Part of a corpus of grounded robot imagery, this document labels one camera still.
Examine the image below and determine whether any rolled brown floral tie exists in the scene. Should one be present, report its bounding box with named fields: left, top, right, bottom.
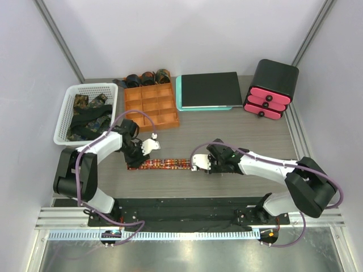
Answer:
left=140, top=71, right=155, bottom=86

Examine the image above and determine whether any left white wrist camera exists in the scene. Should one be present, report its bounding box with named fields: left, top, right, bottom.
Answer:
left=141, top=133, right=161, bottom=156

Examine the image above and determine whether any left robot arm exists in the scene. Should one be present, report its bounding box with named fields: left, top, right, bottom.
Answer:
left=53, top=119, right=150, bottom=226

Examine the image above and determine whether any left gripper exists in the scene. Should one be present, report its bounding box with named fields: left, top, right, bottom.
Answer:
left=120, top=140, right=149, bottom=169

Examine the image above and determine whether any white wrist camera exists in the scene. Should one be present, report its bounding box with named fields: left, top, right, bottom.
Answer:
left=191, top=154, right=212, bottom=171
left=141, top=133, right=161, bottom=156

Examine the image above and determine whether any white slotted cable duct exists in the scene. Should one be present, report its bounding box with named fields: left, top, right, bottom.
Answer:
left=48, top=229, right=260, bottom=241

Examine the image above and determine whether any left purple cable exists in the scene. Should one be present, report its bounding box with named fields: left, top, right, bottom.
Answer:
left=75, top=109, right=158, bottom=247

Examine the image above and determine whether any black tie in basket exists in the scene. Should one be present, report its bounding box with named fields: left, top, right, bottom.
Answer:
left=67, top=104, right=112, bottom=142

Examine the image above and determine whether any teal tray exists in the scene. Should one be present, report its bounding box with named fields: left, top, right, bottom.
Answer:
left=175, top=75, right=232, bottom=112

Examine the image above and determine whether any black pink drawer cabinet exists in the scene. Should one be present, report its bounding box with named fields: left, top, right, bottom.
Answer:
left=243, top=59, right=299, bottom=120

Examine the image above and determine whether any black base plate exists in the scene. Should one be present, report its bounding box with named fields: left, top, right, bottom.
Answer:
left=53, top=195, right=301, bottom=233

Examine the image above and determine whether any black notebook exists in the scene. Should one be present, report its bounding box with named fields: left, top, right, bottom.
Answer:
left=177, top=72, right=243, bottom=109

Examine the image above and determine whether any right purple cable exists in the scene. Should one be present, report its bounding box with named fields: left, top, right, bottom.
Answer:
left=189, top=142, right=345, bottom=249

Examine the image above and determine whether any purple cable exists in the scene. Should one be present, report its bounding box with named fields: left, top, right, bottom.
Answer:
left=75, top=109, right=158, bottom=247
left=189, top=142, right=345, bottom=249

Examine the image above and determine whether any orange compartment tray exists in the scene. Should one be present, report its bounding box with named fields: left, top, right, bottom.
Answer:
left=124, top=83, right=180, bottom=132

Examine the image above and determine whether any aluminium rail frame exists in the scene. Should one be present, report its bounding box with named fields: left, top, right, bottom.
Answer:
left=35, top=207, right=345, bottom=230

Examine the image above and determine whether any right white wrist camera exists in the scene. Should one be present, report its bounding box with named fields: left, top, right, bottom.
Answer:
left=191, top=154, right=212, bottom=171

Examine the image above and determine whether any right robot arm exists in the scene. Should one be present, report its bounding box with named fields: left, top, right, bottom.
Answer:
left=193, top=139, right=339, bottom=224

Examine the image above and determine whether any multicoloured plaid tie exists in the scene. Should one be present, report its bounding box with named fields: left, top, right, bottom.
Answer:
left=127, top=159, right=191, bottom=170

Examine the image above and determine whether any dark floral tie in basket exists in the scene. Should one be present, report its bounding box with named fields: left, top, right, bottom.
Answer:
left=66, top=93, right=112, bottom=142

